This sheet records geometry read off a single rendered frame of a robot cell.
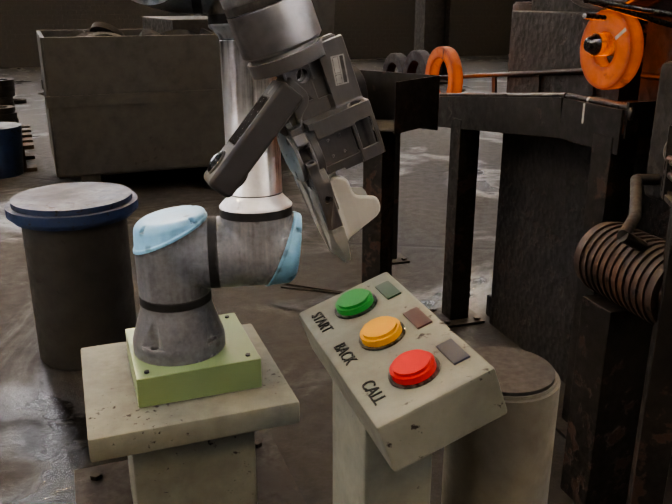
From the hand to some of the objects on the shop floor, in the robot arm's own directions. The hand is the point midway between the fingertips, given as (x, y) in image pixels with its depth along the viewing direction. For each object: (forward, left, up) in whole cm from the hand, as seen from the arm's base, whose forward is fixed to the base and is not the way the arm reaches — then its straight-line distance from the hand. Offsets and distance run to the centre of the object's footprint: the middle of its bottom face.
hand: (336, 252), depth 74 cm
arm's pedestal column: (-10, +49, -66) cm, 83 cm away
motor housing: (+63, +24, -67) cm, 95 cm away
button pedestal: (+1, -8, -66) cm, 67 cm away
